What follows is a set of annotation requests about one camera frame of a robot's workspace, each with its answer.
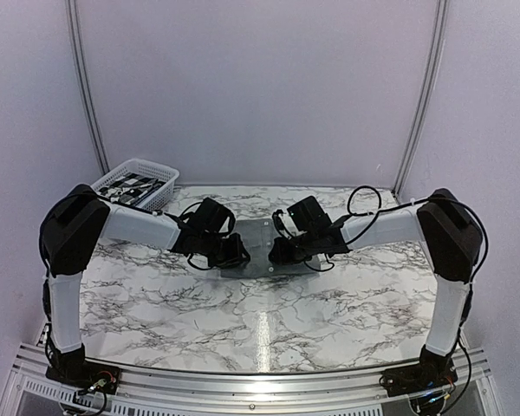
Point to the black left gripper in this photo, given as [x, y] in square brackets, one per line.
[235, 256]

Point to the aluminium front rail frame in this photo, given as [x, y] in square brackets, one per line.
[152, 391]

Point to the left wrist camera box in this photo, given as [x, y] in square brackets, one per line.
[209, 217]

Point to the aluminium corner post right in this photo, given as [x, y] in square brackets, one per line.
[429, 80]

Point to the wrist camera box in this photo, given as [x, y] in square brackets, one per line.
[209, 217]
[309, 219]

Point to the grey long sleeve shirt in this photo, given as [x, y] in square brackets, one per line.
[258, 237]

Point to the aluminium corner post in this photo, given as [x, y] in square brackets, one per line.
[429, 80]
[83, 82]

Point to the black white plaid shirt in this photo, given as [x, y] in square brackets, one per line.
[130, 189]

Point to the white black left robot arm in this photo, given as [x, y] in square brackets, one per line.
[74, 225]

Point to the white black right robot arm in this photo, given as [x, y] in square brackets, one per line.
[449, 230]

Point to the aluminium corner post left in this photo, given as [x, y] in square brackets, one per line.
[83, 82]

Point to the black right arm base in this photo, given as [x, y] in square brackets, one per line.
[430, 372]

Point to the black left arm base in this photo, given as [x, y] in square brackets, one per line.
[73, 369]

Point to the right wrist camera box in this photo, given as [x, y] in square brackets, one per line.
[309, 219]

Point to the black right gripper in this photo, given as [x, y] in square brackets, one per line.
[282, 257]

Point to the white plastic laundry basket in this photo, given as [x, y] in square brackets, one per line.
[146, 168]

